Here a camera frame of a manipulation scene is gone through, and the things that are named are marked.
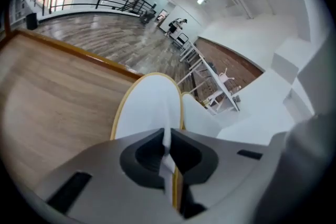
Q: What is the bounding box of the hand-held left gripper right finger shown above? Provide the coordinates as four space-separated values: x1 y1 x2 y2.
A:
170 127 274 220

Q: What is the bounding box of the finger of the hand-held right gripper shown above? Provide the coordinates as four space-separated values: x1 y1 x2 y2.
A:
256 112 333 221

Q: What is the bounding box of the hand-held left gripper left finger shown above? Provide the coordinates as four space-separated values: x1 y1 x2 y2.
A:
33 127 186 224

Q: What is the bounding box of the white slipper with tan edge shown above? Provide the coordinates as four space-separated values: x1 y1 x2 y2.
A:
181 91 221 137
110 72 182 212

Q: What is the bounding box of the white table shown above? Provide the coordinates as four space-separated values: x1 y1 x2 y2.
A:
172 33 204 62
176 59 241 115

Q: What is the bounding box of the white watering can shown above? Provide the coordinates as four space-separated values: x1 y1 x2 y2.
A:
218 67 236 82

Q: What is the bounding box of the dark office chair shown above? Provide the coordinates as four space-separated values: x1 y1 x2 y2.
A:
140 7 158 26

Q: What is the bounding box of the black trash bin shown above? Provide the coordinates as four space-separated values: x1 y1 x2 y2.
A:
25 12 39 30

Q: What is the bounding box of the wooden cart with gold frame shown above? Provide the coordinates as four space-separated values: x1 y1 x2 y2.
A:
0 6 144 192

